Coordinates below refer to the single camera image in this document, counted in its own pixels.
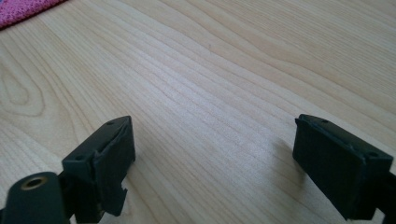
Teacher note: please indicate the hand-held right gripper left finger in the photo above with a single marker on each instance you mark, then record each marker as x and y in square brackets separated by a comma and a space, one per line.
[102, 161]

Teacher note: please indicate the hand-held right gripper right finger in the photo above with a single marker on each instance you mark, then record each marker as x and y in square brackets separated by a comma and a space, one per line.
[339, 168]

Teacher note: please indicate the pink knitted cloth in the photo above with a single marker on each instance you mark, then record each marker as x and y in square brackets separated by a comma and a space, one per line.
[21, 9]

